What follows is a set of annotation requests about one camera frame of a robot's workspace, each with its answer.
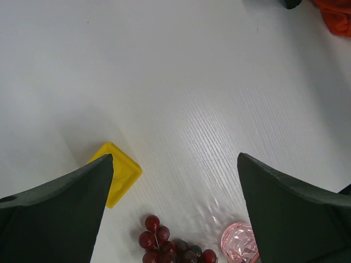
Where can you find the red plastic grape bunch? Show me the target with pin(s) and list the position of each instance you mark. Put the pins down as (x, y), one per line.
(159, 248)

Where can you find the yellow toy block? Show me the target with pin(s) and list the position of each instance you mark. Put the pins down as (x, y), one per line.
(126, 172)

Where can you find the pink transparent plastic cup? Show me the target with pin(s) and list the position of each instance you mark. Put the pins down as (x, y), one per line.
(238, 243)

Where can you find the orange cloth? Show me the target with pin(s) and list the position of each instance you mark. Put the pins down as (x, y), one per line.
(336, 16)

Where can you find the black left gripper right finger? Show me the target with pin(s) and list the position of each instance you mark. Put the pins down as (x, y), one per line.
(292, 220)

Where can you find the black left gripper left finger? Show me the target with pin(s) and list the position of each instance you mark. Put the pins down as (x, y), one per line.
(57, 221)

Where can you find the black cloth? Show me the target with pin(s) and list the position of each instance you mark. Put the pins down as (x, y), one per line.
(291, 4)

